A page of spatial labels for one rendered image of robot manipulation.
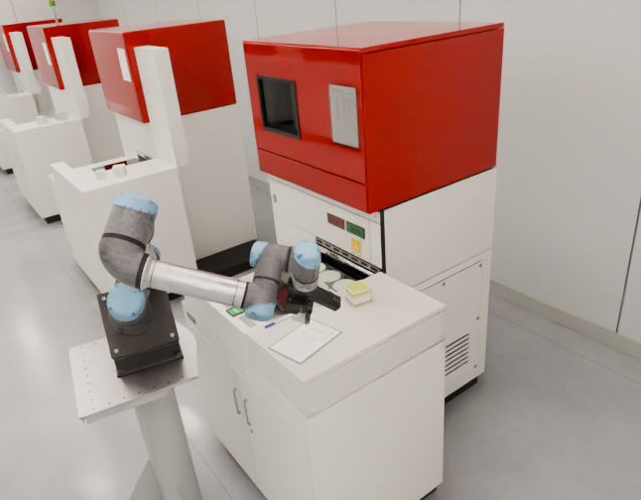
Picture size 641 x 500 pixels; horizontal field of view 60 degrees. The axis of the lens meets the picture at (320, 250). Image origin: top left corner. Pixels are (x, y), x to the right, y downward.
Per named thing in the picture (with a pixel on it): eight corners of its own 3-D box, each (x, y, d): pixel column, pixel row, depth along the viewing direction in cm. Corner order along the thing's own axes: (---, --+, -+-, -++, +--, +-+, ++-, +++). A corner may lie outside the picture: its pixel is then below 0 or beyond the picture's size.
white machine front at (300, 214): (281, 240, 289) (271, 167, 272) (387, 300, 229) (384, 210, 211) (276, 242, 288) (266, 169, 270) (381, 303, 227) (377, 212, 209)
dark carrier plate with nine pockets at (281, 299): (317, 259, 251) (317, 258, 250) (366, 286, 225) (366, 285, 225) (251, 286, 233) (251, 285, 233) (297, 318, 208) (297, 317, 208)
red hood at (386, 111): (374, 136, 305) (370, 21, 279) (496, 166, 245) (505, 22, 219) (258, 171, 267) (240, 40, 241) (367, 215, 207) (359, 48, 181)
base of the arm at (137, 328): (117, 342, 195) (114, 337, 185) (102, 304, 198) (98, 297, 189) (159, 325, 200) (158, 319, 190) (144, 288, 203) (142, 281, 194)
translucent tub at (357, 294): (362, 295, 206) (361, 279, 203) (372, 304, 200) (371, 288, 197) (344, 301, 203) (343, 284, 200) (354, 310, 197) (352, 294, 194)
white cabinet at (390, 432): (313, 384, 310) (298, 255, 274) (443, 495, 238) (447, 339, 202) (209, 441, 277) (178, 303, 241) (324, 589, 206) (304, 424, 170)
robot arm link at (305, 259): (294, 235, 153) (323, 240, 153) (293, 261, 162) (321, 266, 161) (288, 257, 148) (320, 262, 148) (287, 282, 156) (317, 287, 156)
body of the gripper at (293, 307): (289, 295, 174) (290, 271, 165) (316, 298, 174) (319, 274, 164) (285, 314, 169) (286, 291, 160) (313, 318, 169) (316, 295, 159)
